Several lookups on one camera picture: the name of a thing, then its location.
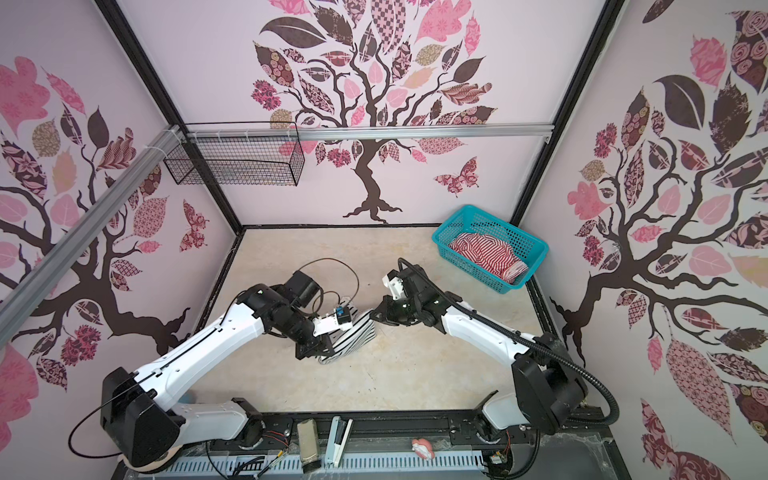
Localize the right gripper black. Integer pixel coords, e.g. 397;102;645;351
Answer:
370;296;423;324

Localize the black white striped tank top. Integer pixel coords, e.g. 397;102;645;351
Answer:
317;309;376;365

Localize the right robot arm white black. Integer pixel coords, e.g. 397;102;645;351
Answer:
371;265;587;439

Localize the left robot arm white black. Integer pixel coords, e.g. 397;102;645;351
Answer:
100;272;352;473

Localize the red white striped tank top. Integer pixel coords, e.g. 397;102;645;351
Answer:
449;233;528;284

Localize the teal plastic basket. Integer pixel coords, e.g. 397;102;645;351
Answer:
432;205;549;294

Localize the silver rectangular block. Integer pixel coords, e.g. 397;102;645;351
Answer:
297;419;322;474

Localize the white stapler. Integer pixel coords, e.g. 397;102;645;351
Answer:
324;416;353;468

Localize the red white teeth toy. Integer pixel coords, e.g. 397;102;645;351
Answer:
412;438;435;461

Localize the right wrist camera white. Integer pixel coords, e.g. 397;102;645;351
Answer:
382;271;407;301

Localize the black corrugated cable hose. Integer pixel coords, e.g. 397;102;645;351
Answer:
398;257;620;480

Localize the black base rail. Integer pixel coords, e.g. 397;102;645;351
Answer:
209;409;535;453

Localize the black wire basket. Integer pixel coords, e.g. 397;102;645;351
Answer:
164;120;305;187

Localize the white slotted cable duct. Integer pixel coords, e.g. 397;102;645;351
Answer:
173;451;487;480

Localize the aluminium rail back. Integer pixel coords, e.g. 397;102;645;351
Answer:
186;123;554;141

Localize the aluminium rail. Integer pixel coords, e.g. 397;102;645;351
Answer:
1;125;183;345
186;123;554;141

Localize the aluminium rail left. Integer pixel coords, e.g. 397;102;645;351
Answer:
1;125;183;345

